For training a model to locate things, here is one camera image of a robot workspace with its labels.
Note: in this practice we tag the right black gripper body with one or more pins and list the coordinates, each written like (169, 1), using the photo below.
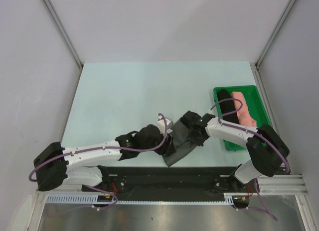
(198, 140)

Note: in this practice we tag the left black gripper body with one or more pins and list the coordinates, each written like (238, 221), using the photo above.
(163, 150)

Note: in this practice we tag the grey t shirt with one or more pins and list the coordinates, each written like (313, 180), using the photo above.
(181, 143)

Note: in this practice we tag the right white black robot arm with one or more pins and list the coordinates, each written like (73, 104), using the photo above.
(266, 149)

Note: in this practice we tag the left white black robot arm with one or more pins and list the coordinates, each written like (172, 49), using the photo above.
(57, 165)

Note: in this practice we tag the black rolled t shirt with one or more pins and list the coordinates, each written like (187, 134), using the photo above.
(227, 106)

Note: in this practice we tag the pink rolled t shirt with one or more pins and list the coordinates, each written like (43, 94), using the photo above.
(243, 114)

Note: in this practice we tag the green plastic tray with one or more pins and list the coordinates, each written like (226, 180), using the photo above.
(255, 105)

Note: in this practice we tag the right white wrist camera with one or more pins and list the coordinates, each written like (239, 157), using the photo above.
(207, 117)

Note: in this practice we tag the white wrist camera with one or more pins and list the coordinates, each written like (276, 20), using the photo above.
(164, 122)
(207, 117)

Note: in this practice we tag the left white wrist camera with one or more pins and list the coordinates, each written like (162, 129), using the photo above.
(164, 122)

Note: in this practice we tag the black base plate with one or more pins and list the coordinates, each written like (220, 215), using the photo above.
(187, 184)

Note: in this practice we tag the aluminium frame rail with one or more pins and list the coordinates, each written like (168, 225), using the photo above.
(282, 185)

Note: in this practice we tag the white slotted cable duct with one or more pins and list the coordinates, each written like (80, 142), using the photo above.
(79, 199)

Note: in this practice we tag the right aluminium corner post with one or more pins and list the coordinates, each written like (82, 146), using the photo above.
(276, 31)

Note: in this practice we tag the aluminium corner post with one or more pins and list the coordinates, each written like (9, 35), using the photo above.
(55, 18)
(276, 31)

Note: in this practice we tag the left aluminium corner post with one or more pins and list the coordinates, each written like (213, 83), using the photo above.
(55, 18)

